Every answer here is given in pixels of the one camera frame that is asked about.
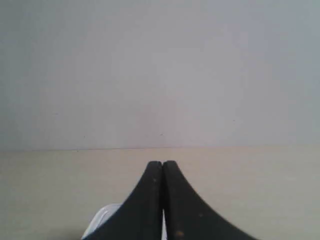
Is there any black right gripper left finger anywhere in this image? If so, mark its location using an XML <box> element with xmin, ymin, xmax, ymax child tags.
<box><xmin>86</xmin><ymin>161</ymin><xmax>163</xmax><ymax>240</ymax></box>

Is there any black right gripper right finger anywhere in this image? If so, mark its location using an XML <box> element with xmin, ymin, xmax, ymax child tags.
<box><xmin>162</xmin><ymin>160</ymin><xmax>254</xmax><ymax>240</ymax></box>

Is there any white lidded plastic container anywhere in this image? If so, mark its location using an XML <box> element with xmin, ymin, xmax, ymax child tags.
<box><xmin>81</xmin><ymin>203</ymin><xmax>168</xmax><ymax>240</ymax></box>

